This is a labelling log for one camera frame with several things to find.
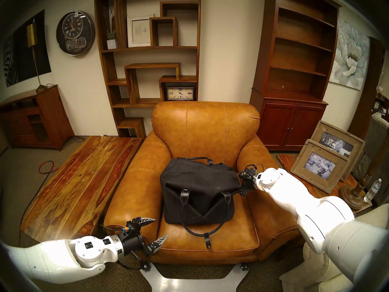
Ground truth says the dark wooden bookcase cabinet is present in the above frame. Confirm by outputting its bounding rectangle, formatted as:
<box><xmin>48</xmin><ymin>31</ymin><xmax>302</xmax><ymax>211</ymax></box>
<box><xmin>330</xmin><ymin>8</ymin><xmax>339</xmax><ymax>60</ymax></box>
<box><xmin>249</xmin><ymin>0</ymin><xmax>341</xmax><ymax>152</ymax></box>

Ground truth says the red floor cable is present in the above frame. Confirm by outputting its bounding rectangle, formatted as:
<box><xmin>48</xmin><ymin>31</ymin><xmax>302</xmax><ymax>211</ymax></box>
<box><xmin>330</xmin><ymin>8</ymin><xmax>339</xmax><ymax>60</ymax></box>
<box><xmin>19</xmin><ymin>161</ymin><xmax>60</xmax><ymax>246</ymax></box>

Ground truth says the black zebra canvas picture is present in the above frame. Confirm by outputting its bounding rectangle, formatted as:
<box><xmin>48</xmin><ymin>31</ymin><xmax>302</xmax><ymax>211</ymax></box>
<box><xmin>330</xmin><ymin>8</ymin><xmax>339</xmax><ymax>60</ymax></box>
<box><xmin>3</xmin><ymin>9</ymin><xmax>51</xmax><ymax>87</ymax></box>

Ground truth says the grey wingback chair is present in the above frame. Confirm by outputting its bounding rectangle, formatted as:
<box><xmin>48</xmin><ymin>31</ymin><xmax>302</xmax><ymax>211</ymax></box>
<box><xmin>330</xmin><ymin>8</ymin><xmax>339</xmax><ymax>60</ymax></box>
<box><xmin>354</xmin><ymin>112</ymin><xmax>389</xmax><ymax>179</ymax></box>

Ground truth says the turned wooden lamp base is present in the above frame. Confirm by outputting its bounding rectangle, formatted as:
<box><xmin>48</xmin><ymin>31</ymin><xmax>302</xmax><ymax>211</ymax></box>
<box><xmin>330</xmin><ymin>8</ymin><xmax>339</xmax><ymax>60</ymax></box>
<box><xmin>340</xmin><ymin>136</ymin><xmax>389</xmax><ymax>210</ymax></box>

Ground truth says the round black wall clock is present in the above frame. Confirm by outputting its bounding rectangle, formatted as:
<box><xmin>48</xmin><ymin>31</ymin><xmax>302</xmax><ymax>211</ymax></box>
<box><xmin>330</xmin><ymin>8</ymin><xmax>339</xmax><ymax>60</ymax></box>
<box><xmin>56</xmin><ymin>11</ymin><xmax>96</xmax><ymax>56</ymax></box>

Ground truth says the large rustic photo frame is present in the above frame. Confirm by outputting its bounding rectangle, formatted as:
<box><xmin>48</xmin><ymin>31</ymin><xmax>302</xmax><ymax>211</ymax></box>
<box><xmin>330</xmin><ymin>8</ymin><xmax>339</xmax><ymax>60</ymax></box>
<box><xmin>311</xmin><ymin>120</ymin><xmax>365</xmax><ymax>182</ymax></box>

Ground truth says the pale flower painting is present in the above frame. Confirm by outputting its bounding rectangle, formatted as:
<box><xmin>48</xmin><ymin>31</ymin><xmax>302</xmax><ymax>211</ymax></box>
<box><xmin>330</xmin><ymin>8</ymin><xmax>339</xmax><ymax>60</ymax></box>
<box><xmin>329</xmin><ymin>19</ymin><xmax>370</xmax><ymax>90</ymax></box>

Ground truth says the reddish wooden sideboard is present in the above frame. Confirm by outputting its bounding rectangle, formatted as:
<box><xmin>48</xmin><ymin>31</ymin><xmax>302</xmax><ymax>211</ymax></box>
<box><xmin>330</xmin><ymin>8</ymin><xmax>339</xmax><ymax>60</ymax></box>
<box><xmin>0</xmin><ymin>85</ymin><xmax>75</xmax><ymax>151</ymax></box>

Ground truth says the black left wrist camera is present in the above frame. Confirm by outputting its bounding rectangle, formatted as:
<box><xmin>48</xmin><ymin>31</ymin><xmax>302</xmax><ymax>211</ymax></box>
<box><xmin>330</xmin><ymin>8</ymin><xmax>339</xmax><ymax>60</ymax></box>
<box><xmin>122</xmin><ymin>221</ymin><xmax>141</xmax><ymax>234</ymax></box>

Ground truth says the wooden plank coffee table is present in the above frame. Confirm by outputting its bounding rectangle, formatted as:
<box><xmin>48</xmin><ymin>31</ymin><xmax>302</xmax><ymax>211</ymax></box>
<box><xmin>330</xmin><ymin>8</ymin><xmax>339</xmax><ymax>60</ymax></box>
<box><xmin>20</xmin><ymin>136</ymin><xmax>143</xmax><ymax>243</ymax></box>

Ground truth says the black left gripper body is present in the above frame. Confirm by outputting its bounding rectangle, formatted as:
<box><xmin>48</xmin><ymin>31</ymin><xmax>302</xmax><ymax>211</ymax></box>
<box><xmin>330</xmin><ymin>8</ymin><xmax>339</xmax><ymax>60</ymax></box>
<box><xmin>122</xmin><ymin>232</ymin><xmax>152</xmax><ymax>257</ymax></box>

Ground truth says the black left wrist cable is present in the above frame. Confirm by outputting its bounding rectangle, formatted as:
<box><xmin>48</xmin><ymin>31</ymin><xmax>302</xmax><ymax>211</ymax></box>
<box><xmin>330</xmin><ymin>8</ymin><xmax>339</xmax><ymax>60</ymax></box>
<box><xmin>100</xmin><ymin>224</ymin><xmax>150</xmax><ymax>270</ymax></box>

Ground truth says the beige upholstered chair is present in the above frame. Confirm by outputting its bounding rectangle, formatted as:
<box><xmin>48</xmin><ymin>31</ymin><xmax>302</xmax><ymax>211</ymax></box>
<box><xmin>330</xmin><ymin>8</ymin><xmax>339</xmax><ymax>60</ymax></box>
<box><xmin>279</xmin><ymin>203</ymin><xmax>389</xmax><ymax>292</ymax></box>

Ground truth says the clear water bottle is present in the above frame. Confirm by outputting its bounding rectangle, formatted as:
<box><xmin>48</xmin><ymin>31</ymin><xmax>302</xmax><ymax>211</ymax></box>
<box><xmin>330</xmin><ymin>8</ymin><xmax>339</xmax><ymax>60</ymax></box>
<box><xmin>363</xmin><ymin>178</ymin><xmax>382</xmax><ymax>203</ymax></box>

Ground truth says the tan leather armchair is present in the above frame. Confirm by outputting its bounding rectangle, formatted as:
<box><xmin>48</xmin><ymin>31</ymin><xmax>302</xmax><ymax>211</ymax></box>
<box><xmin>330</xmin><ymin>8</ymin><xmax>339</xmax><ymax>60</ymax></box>
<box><xmin>103</xmin><ymin>100</ymin><xmax>307</xmax><ymax>266</ymax></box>

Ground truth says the wooden side table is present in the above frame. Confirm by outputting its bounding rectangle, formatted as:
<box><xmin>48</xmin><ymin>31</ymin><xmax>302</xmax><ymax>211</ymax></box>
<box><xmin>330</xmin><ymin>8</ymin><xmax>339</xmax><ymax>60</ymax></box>
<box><xmin>276</xmin><ymin>153</ymin><xmax>373</xmax><ymax>216</ymax></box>

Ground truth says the rectangular mantel clock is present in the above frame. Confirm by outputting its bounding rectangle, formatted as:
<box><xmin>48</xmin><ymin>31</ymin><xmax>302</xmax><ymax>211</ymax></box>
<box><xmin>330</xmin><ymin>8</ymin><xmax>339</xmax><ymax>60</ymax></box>
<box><xmin>166</xmin><ymin>86</ymin><xmax>195</xmax><ymax>101</ymax></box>

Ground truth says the white framed certificate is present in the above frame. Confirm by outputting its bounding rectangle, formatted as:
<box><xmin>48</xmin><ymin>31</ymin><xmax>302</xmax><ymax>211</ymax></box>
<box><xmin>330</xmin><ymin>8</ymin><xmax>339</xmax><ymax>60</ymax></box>
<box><xmin>127</xmin><ymin>15</ymin><xmax>154</xmax><ymax>48</ymax></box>

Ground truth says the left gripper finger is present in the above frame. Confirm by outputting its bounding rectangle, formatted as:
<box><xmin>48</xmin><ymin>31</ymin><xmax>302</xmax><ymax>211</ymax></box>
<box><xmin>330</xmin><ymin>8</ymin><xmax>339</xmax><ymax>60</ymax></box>
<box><xmin>134</xmin><ymin>217</ymin><xmax>156</xmax><ymax>229</ymax></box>
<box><xmin>148</xmin><ymin>235</ymin><xmax>168</xmax><ymax>254</ymax></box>

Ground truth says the small rustic photo frame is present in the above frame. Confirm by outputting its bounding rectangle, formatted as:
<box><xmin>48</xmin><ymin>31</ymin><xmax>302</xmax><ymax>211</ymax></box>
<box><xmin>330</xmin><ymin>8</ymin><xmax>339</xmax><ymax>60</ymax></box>
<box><xmin>290</xmin><ymin>139</ymin><xmax>349</xmax><ymax>194</ymax></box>

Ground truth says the open wooden shelf unit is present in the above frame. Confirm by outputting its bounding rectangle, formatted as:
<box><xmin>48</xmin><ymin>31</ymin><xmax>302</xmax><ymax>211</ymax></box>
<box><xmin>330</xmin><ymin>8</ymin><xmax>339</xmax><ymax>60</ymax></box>
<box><xmin>94</xmin><ymin>0</ymin><xmax>201</xmax><ymax>140</ymax></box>

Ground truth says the black zipper handbag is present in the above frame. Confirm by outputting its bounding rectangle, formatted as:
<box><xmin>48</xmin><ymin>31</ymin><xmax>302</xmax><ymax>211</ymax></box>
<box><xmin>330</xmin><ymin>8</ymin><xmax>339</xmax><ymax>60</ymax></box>
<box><xmin>160</xmin><ymin>157</ymin><xmax>241</xmax><ymax>250</ymax></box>

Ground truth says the small potted plant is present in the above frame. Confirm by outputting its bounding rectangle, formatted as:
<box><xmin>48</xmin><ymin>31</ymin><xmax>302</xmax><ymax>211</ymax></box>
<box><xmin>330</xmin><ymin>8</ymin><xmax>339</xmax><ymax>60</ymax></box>
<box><xmin>103</xmin><ymin>9</ymin><xmax>118</xmax><ymax>50</ymax></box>

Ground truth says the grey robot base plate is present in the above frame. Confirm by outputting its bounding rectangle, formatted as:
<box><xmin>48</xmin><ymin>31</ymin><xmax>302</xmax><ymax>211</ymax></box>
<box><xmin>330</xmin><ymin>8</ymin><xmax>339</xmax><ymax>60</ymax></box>
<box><xmin>140</xmin><ymin>262</ymin><xmax>249</xmax><ymax>292</ymax></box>

